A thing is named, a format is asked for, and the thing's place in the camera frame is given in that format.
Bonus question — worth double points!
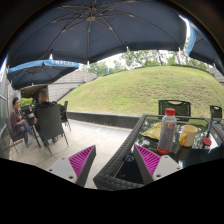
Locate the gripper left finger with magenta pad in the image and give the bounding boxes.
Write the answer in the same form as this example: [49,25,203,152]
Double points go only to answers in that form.
[47,145,96,187]

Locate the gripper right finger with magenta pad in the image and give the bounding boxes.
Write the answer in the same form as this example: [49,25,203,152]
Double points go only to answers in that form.
[133,144,182,185]

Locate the clear bottle with red cap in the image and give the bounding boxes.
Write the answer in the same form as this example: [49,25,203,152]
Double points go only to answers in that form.
[157,108,176,154]

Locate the dark wicker chair, occupied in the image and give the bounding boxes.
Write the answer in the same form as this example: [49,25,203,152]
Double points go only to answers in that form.
[34,104,70,155]

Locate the black wicker glass-top table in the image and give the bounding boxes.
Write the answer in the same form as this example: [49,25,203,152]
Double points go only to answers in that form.
[94,115,224,191]

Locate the black chair in background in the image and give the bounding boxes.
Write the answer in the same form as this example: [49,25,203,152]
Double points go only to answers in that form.
[61,101,71,131]

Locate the black chair behind table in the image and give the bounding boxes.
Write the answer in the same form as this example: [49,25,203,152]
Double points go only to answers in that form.
[158,99,191,116]

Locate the black chair under plaid person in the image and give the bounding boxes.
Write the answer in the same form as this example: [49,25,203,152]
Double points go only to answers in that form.
[5,118,25,153]

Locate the seated person in plaid shirt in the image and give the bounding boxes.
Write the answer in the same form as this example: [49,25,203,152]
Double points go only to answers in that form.
[10,97,34,146]

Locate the person in black shirt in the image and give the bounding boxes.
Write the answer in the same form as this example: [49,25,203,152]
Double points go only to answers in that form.
[34,88,57,124]

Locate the black chair at far right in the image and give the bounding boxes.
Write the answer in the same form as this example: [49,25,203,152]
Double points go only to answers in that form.
[210,105,222,118]

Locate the navy umbrella with white lettering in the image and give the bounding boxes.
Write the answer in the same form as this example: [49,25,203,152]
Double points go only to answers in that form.
[7,59,79,90]

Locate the navy umbrella at right edge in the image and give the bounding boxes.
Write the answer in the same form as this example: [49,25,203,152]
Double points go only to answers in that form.
[185,22,224,76]

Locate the large navy patio umbrella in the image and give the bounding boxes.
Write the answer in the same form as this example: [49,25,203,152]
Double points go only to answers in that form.
[8,0,186,67]

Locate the cream mug with yellow handle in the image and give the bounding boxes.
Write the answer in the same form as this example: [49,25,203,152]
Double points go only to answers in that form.
[179,125,198,147]

